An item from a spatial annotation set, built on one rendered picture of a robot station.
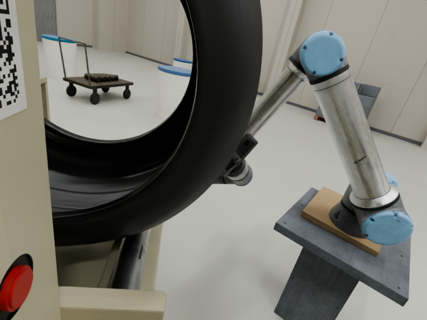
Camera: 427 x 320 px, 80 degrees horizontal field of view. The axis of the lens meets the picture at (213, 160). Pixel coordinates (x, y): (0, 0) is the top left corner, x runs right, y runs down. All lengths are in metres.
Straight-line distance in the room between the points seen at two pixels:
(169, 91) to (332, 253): 3.28
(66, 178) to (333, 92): 0.74
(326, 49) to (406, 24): 6.85
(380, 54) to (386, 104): 1.18
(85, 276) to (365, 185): 0.83
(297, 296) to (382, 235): 0.61
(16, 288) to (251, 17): 0.32
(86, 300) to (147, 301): 0.07
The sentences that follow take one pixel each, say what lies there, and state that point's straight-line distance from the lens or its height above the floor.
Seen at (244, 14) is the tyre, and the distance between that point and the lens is 0.31.
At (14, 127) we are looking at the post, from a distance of 0.20.
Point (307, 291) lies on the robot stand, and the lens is 1.45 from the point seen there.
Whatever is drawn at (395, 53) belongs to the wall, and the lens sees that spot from 7.58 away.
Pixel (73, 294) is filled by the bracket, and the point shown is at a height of 0.95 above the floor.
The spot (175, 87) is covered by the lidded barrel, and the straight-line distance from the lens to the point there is 3.90.
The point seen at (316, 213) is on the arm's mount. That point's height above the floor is 0.63.
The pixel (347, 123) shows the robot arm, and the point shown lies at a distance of 0.88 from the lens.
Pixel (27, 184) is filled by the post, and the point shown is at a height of 1.13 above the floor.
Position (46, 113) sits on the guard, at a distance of 1.23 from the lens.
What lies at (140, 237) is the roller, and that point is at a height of 0.92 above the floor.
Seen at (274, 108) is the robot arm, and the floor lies 1.06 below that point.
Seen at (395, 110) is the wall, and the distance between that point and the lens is 7.56.
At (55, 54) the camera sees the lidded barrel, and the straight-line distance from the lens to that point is 6.00.
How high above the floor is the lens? 1.24
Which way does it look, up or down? 24 degrees down
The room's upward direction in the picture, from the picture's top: 12 degrees clockwise
